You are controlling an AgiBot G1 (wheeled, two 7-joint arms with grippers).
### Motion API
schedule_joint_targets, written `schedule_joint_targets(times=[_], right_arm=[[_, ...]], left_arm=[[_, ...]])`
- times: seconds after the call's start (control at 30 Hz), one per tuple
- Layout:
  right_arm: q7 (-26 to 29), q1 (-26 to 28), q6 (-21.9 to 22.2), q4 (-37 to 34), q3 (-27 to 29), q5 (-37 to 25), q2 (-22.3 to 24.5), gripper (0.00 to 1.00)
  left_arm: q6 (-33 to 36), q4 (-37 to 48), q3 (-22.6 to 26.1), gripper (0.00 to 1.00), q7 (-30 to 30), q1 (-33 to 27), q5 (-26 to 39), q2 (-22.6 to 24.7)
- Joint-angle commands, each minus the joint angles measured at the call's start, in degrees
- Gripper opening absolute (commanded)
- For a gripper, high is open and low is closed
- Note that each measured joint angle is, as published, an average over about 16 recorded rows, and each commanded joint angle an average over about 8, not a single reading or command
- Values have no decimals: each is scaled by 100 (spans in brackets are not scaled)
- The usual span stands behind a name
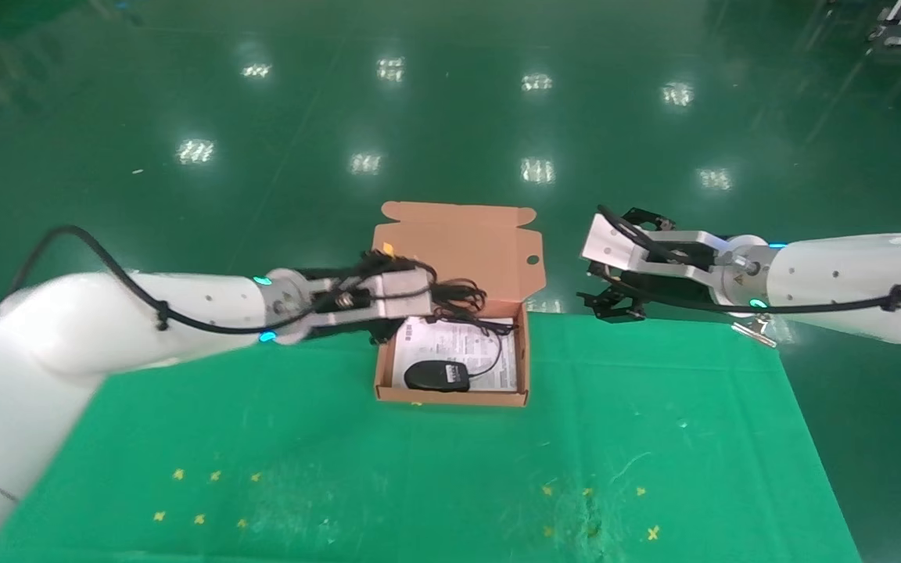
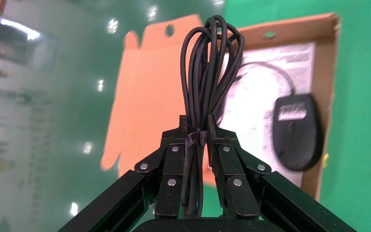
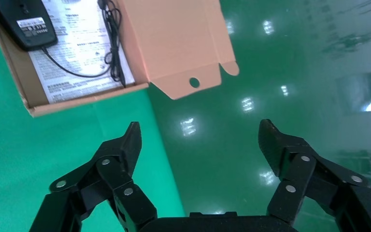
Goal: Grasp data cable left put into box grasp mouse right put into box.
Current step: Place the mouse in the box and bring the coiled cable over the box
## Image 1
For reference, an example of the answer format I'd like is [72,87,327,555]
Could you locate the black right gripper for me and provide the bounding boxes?
[577,206,723,323]

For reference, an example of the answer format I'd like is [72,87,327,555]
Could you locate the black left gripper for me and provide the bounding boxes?
[294,249,434,346]

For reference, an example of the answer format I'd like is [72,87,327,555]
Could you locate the black data cable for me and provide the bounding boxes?
[427,279,490,315]

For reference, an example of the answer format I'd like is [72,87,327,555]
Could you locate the black usb cable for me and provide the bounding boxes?
[404,313,516,393]

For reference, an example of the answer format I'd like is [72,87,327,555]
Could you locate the open cardboard box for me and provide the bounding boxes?
[372,201,547,407]

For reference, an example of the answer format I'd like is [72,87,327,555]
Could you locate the white printed instruction sheet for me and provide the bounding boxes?
[392,315,519,392]

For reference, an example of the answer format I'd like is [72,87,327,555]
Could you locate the metal table clamp clip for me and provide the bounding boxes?
[730,313,778,347]

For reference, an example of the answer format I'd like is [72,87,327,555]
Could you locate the green table cloth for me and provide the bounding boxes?
[0,310,864,563]

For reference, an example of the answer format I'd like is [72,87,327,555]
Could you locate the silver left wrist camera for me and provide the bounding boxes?
[371,269,430,301]

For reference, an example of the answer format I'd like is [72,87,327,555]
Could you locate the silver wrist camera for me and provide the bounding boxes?
[371,269,430,301]
[581,213,734,289]

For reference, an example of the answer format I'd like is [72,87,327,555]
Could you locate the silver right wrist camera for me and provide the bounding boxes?
[581,213,734,289]

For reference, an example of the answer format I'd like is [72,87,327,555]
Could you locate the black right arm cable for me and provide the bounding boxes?
[596,205,901,317]

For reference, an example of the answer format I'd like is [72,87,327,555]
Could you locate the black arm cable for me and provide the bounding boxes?
[11,225,437,335]
[596,205,901,317]

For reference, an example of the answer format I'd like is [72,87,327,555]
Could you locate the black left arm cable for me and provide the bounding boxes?
[11,225,437,335]

